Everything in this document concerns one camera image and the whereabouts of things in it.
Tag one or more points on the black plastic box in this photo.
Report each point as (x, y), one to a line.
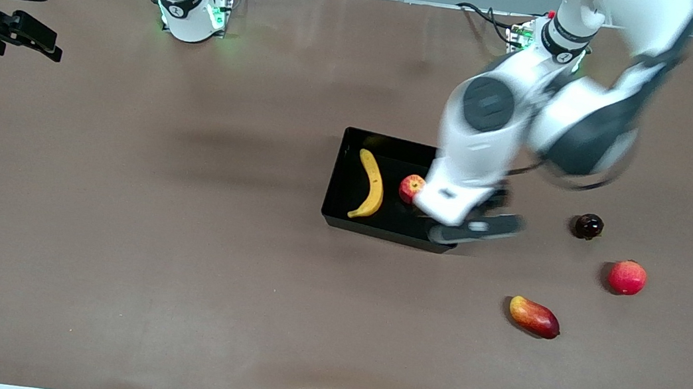
(348, 181)

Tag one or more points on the yellow banana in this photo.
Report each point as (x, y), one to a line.
(374, 188)

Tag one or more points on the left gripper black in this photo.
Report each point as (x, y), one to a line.
(496, 199)

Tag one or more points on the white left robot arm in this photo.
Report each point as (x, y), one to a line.
(480, 145)

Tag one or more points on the red round fruit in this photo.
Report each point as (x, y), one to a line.
(627, 278)

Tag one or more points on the dark purple round fruit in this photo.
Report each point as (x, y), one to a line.
(588, 226)

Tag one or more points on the red yellow mango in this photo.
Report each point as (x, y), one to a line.
(534, 318)

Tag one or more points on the red yellow apple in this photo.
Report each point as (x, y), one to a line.
(411, 189)

